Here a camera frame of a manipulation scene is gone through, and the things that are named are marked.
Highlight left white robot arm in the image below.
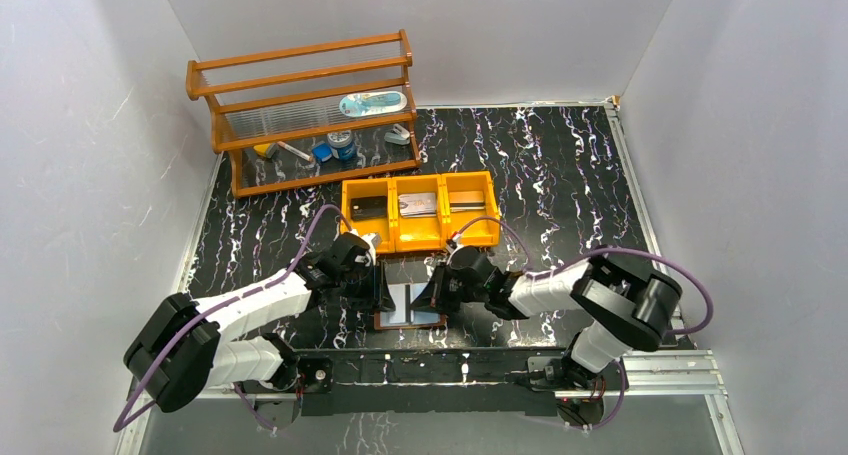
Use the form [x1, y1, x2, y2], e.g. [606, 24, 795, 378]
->
[123, 231, 382, 413]

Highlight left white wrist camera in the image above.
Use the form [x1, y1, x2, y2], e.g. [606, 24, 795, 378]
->
[359, 232, 382, 260]

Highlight small blue box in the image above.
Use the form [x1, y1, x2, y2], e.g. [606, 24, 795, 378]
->
[311, 143, 334, 163]

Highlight white marker pen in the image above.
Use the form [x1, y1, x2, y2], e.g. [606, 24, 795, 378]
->
[277, 142, 314, 163]

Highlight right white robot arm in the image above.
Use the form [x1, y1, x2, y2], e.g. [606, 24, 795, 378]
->
[411, 246, 682, 386]

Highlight oval blue packaged item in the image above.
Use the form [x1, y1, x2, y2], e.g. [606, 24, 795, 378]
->
[338, 90, 408, 118]

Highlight yellow sponge block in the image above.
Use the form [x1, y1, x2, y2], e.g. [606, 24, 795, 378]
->
[253, 143, 279, 159]

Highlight blue lidded jar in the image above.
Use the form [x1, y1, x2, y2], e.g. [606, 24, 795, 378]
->
[326, 130, 357, 161]

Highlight brown striped card in bin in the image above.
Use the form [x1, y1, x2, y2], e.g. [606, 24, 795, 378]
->
[448, 190, 486, 213]

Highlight yellow three-compartment bin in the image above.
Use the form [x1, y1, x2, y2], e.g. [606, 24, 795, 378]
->
[340, 171, 500, 254]

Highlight brown leather card holder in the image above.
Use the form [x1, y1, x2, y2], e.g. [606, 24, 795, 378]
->
[374, 283, 447, 331]

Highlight silver card in bin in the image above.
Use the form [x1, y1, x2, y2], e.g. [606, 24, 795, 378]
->
[398, 192, 438, 218]

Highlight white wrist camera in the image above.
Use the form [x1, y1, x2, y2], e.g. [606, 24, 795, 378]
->
[445, 234, 464, 255]
[359, 232, 382, 260]

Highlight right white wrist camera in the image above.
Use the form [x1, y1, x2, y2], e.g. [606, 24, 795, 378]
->
[445, 234, 464, 255]

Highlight black card in bin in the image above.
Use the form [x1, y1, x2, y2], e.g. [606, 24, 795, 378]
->
[350, 195, 388, 222]

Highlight wooden shelf rack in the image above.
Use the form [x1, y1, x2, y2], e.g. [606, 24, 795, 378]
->
[185, 29, 422, 198]

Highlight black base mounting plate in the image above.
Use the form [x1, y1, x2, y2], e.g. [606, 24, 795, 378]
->
[296, 347, 626, 422]

